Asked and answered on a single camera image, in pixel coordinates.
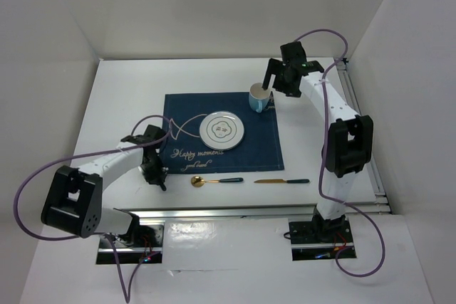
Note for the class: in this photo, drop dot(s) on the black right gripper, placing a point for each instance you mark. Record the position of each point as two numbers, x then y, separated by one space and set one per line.
276 67

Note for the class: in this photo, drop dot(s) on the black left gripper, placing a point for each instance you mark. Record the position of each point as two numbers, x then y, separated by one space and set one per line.
159 171

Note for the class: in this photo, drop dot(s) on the blue mug white inside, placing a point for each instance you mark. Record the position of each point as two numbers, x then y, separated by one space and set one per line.
258 97

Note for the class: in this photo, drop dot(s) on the gold spoon green handle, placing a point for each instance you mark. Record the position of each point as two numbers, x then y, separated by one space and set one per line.
198 181

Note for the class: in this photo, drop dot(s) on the blue fish placemat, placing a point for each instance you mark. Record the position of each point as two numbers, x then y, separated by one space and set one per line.
185 153

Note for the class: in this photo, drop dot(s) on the white plate with green rim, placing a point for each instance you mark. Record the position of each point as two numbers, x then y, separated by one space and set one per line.
221 130

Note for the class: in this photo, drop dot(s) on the gold knife green handle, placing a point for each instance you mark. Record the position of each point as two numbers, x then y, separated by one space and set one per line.
282 181

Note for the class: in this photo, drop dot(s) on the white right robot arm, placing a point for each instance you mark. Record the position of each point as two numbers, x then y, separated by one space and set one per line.
347 140

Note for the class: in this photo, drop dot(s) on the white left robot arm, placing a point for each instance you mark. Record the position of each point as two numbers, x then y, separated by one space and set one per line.
74 202

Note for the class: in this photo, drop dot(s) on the aluminium front rail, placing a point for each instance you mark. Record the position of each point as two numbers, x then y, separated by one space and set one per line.
218 213

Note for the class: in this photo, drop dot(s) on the aluminium rail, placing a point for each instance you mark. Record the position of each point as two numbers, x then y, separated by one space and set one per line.
218 213
361 127

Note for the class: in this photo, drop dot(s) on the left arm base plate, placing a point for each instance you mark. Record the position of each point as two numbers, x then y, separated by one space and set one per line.
146 246

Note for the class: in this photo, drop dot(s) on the aluminium right side rail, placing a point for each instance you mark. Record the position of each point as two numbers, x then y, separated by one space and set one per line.
361 127

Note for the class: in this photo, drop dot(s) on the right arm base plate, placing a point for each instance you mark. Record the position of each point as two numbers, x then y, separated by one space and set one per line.
307 246

